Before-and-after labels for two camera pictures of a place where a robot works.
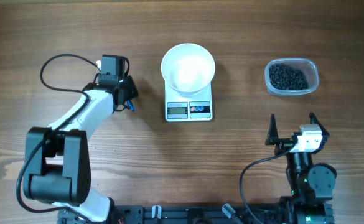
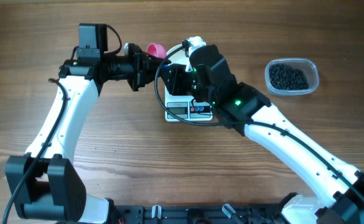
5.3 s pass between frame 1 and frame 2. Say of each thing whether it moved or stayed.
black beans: stayed
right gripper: moved
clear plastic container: stayed
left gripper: moved
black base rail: stayed
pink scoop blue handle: moved
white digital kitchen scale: stayed
